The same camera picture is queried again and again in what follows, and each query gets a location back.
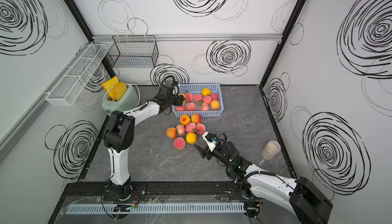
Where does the yellow peach with leaf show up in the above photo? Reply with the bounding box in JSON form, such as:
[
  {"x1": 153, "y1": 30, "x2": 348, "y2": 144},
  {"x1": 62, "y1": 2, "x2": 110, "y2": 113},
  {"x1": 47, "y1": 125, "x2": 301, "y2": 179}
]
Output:
[{"x1": 179, "y1": 93, "x2": 186, "y2": 104}]

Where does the dark pink peach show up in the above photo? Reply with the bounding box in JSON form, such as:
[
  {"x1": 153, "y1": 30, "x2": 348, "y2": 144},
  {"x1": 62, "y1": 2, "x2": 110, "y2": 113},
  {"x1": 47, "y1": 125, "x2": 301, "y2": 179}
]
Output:
[{"x1": 176, "y1": 106, "x2": 186, "y2": 111}]

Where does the orange yellow peach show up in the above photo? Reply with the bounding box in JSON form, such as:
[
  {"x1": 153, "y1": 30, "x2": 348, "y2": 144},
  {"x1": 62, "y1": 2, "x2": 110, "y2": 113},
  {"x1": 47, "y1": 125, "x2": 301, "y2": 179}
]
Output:
[{"x1": 210, "y1": 99, "x2": 220, "y2": 110}]

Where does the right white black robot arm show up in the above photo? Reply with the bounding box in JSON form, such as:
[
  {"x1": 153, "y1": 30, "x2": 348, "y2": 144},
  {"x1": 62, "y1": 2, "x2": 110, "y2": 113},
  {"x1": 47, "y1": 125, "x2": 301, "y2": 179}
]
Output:
[{"x1": 195, "y1": 140, "x2": 333, "y2": 224}]

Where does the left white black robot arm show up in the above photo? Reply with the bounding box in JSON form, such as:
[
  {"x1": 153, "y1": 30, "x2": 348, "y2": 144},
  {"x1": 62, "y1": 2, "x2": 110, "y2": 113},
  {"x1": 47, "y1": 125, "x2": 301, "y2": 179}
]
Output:
[{"x1": 103, "y1": 75, "x2": 185, "y2": 201}]

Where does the light blue plastic basket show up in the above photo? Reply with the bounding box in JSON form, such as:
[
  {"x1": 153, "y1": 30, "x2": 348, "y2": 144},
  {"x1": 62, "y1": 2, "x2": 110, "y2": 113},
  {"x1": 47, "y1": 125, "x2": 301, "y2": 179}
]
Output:
[{"x1": 172, "y1": 84, "x2": 224, "y2": 118}]

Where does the red yellow peach by basket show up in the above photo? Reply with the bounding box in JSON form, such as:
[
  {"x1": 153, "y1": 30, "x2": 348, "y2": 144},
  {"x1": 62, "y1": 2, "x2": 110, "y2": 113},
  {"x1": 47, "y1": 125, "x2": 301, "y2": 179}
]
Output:
[{"x1": 191, "y1": 114, "x2": 201, "y2": 124}]

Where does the pink peach with leaf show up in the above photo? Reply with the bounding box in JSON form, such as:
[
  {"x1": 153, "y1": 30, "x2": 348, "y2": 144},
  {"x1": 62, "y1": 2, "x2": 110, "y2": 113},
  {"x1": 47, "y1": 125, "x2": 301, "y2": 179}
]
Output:
[{"x1": 193, "y1": 123, "x2": 206, "y2": 135}]

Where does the pale pink peach middle left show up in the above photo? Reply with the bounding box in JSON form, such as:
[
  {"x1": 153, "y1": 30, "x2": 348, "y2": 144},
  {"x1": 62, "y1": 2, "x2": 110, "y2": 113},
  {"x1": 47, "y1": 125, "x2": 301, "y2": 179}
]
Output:
[{"x1": 176, "y1": 124, "x2": 186, "y2": 136}]

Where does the mint green toaster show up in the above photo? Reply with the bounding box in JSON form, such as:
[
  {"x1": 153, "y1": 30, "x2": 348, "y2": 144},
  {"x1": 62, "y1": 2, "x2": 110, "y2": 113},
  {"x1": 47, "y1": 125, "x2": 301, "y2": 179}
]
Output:
[{"x1": 102, "y1": 84, "x2": 140, "y2": 114}]

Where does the orange peach left of pile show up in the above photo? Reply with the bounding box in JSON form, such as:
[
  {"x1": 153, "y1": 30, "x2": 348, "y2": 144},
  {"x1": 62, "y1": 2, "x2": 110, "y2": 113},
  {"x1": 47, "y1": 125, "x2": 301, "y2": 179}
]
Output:
[{"x1": 166, "y1": 127, "x2": 177, "y2": 139}]

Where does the front yellow toast slice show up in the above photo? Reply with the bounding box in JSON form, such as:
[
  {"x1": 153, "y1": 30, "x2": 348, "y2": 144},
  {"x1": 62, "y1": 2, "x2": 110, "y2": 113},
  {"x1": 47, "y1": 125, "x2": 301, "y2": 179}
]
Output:
[{"x1": 114, "y1": 82, "x2": 128, "y2": 101}]

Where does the yellow toast slice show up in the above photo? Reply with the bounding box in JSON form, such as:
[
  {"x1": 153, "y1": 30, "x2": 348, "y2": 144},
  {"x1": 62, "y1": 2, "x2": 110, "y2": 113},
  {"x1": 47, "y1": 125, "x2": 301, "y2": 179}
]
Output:
[
  {"x1": 101, "y1": 76, "x2": 119, "y2": 100},
  {"x1": 114, "y1": 82, "x2": 128, "y2": 101}
]

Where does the rear yellow toast slice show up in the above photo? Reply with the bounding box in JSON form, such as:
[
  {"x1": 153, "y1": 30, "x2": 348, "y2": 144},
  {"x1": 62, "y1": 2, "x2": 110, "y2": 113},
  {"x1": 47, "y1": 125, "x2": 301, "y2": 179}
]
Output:
[{"x1": 101, "y1": 76, "x2": 119, "y2": 100}]

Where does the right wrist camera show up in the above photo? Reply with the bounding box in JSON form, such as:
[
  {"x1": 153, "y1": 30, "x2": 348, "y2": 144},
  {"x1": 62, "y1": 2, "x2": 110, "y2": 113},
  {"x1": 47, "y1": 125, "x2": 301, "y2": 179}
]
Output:
[{"x1": 202, "y1": 132, "x2": 217, "y2": 152}]

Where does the black wire wall basket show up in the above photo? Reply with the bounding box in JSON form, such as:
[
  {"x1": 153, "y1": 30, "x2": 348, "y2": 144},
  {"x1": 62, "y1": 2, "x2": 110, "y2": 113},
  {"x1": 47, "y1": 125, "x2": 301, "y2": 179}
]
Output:
[{"x1": 106, "y1": 35, "x2": 159, "y2": 68}]

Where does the white slotted cable duct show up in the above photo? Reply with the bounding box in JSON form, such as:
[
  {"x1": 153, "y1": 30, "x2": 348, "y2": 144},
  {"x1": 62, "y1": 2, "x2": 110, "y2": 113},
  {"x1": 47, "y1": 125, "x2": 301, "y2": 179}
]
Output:
[{"x1": 65, "y1": 203, "x2": 246, "y2": 215}]

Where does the white wire wall shelf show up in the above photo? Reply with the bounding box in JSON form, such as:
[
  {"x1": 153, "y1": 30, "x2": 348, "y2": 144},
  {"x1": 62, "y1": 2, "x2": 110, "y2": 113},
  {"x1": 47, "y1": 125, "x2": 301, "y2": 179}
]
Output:
[{"x1": 46, "y1": 44, "x2": 107, "y2": 106}]

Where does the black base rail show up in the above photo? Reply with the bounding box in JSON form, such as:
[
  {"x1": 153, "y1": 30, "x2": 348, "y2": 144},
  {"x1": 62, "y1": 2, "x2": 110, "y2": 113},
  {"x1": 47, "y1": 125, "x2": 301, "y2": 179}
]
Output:
[{"x1": 61, "y1": 181, "x2": 245, "y2": 201}]

